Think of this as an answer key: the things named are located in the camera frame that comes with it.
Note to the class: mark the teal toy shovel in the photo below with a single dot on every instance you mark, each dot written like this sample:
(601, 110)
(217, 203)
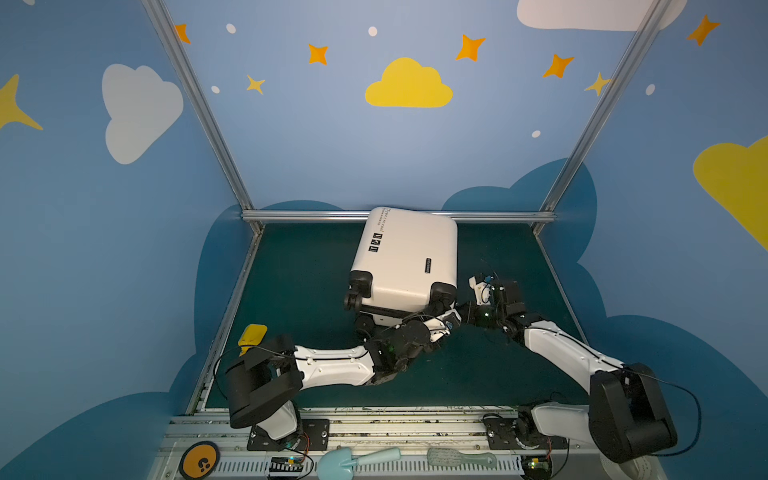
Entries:
(340, 464)

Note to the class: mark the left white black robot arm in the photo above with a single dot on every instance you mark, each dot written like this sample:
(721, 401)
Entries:
(266, 377)

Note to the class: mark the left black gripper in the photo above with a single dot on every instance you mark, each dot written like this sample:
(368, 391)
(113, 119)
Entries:
(417, 327)

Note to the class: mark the left aluminium frame post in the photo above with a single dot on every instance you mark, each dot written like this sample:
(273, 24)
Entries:
(173, 46)

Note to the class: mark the pale green hair brush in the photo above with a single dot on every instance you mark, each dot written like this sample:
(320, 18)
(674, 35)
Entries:
(452, 458)

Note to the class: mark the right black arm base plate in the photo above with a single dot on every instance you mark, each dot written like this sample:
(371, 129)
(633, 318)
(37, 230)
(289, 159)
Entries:
(501, 433)

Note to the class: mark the aluminium frame rear crossbar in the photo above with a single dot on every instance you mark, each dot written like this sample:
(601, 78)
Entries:
(295, 216)

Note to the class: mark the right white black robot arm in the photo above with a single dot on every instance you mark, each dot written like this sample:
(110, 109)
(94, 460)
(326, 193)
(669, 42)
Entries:
(626, 416)

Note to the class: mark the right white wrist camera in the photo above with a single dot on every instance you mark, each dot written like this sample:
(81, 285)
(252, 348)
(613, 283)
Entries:
(482, 288)

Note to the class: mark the right aluminium frame post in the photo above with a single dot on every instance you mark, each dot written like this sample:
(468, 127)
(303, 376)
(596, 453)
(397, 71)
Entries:
(640, 44)

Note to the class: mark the small circuit board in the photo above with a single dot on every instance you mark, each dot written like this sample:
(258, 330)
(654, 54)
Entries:
(280, 467)
(536, 468)

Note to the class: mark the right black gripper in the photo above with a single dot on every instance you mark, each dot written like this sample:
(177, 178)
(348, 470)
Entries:
(475, 310)

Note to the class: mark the yellow toy shovel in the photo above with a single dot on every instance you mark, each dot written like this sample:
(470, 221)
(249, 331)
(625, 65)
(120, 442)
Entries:
(251, 337)

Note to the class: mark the left small circuit board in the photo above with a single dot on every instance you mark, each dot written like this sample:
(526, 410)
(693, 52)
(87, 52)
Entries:
(280, 467)

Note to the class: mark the orange black round disc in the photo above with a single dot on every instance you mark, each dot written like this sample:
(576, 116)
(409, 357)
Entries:
(199, 461)

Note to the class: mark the white hard-shell suitcase black lining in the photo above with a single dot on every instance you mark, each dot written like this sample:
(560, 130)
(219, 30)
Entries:
(405, 268)

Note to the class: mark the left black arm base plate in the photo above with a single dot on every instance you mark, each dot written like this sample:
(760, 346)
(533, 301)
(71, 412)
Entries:
(312, 435)

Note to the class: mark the aluminium frame post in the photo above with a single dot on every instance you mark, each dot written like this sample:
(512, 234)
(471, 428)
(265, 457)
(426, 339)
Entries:
(173, 46)
(640, 44)

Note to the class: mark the right small circuit board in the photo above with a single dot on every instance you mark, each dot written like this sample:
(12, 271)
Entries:
(536, 468)

